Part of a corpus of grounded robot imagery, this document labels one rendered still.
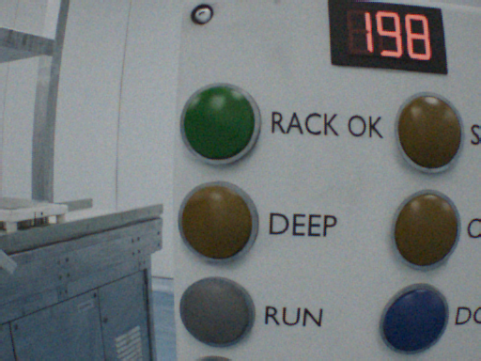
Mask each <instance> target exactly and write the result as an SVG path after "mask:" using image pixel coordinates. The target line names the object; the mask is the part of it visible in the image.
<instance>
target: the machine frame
mask: <svg viewBox="0 0 481 361"><path fill-rule="evenodd" d="M69 7H70V0H49V2H48V7H47V13H46V19H45V25H44V31H43V33H42V36H43V37H46V38H49V39H55V40H56V41H57V45H56V52H57V57H52V56H48V55H40V56H39V68H38V77H37V86H36V97H35V108H34V121H33V139H32V199H34V200H38V201H40V200H44V201H45V200H48V201H49V204H51V203H54V136H55V119H56V105H57V93H58V83H59V73H60V65H61V57H62V49H63V44H64V40H65V33H66V26H67V19H68V14H69Z"/></svg>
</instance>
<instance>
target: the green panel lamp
mask: <svg viewBox="0 0 481 361"><path fill-rule="evenodd" d="M255 126H256V120H255V114H254V113H253V110H252V107H251V105H250V103H249V102H248V101H247V100H246V98H245V97H244V96H243V95H242V94H240V93H239V91H237V90H235V89H233V88H230V87H227V86H214V87H210V88H207V89H205V90H203V91H201V92H199V93H198V94H197V95H196V96H195V97H194V98H193V99H192V101H191V102H190V104H189V106H188V108H187V111H186V114H185V117H184V120H183V127H184V132H185V135H186V138H187V141H188V143H189V144H190V146H191V147H192V149H193V150H194V151H196V152H197V153H198V154H200V155H201V156H203V157H205V158H208V159H211V160H225V159H228V158H232V157H234V156H236V155H238V154H239V153H240V152H242V151H243V149H244V148H245V147H246V145H247V144H248V143H249V141H250V139H252V138H251V137H253V134H254V131H255Z"/></svg>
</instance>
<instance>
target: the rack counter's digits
mask: <svg viewBox="0 0 481 361"><path fill-rule="evenodd" d="M342 9H343V17H344V23H343V25H344V34H345V44H346V46H345V53H346V55H365V56H374V57H391V58H399V59H407V60H414V61H416V60H421V61H427V62H434V61H433V58H434V56H433V49H432V37H431V30H430V19H429V15H426V14H421V13H418V14H417V13H410V12H405V11H404V12H400V11H393V10H389V11H388V10H381V9H368V8H345V7H343V8H342Z"/></svg>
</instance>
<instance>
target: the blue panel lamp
mask: <svg viewBox="0 0 481 361"><path fill-rule="evenodd" d="M445 311H446V310H445V306H444V303H443V301H442V299H441V298H440V296H438V294H437V293H434V291H431V290H426V289H424V290H422V289H418V290H409V291H407V292H406V293H404V294H403V295H401V296H399V298H397V299H396V300H395V301H393V303H392V304H391V306H390V308H389V309H388V310H387V313H386V316H385V317H384V321H383V330H384V331H383V333H384V335H385V337H386V339H387V340H388V342H389V343H390V344H391V345H392V346H393V347H395V348H397V349H399V350H400V351H405V352H406V351H408V352H410V351H416V350H419V349H423V348H425V347H426V346H427V345H429V344H430V343H431V342H433V341H434V340H435V338H437V337H438V335H439V334H440V332H441V330H442V328H443V325H444V323H445V316H446V313H445Z"/></svg>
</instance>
